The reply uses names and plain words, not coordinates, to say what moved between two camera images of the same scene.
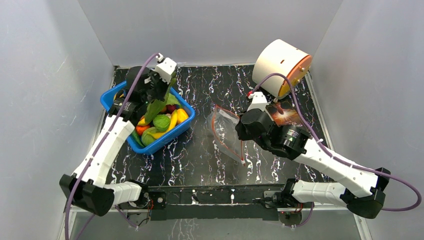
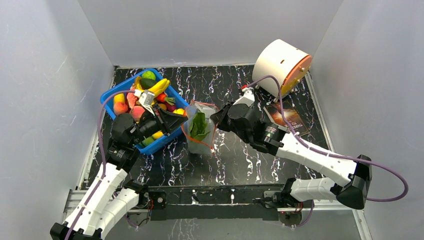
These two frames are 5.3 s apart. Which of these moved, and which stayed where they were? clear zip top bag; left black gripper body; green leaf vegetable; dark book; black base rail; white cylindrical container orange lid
Moved: left black gripper body; clear zip top bag; green leaf vegetable
Stayed: black base rail; dark book; white cylindrical container orange lid
